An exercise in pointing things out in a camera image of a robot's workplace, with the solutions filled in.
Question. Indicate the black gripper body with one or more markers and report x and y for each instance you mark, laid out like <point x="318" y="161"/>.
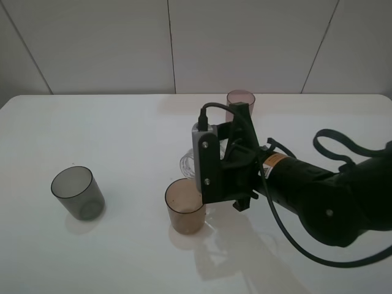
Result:
<point x="233" y="178"/>

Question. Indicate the clear plastic water bottle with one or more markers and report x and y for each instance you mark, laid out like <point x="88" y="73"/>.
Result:
<point x="186" y="163"/>

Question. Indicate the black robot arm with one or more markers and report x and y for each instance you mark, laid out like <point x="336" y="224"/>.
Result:
<point x="334" y="207"/>

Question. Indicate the brown translucent plastic cup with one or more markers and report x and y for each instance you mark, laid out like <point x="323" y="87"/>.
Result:
<point x="185" y="207"/>

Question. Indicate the pink translucent plastic cup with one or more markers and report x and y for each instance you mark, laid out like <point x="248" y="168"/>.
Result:
<point x="243" y="96"/>

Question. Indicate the grey translucent plastic cup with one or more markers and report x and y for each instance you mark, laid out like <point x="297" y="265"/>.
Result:
<point x="77" y="190"/>

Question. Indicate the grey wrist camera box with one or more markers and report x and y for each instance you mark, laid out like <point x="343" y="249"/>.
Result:
<point x="196" y="136"/>

